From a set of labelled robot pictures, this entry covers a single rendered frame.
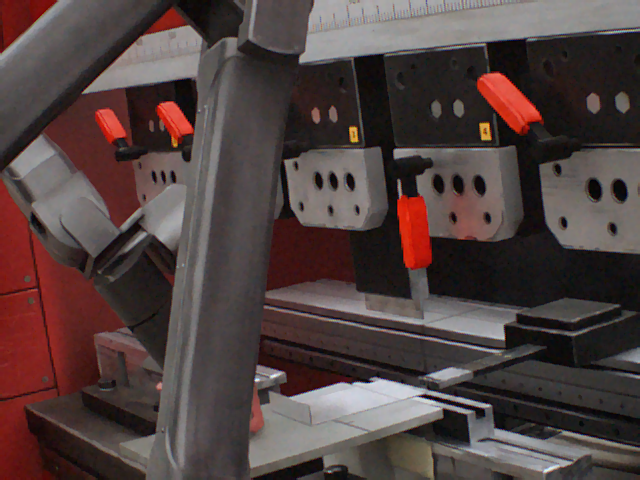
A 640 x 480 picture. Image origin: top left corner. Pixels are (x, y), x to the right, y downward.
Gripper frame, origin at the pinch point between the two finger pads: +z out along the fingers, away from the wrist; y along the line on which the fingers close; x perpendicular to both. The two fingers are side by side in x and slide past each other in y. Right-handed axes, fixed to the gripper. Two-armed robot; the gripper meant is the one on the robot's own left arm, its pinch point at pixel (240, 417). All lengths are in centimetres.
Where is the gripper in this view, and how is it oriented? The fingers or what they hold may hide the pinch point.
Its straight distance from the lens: 125.9
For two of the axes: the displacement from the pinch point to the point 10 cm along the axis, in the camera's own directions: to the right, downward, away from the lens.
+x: -6.6, 6.6, -3.7
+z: 5.5, 7.5, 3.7
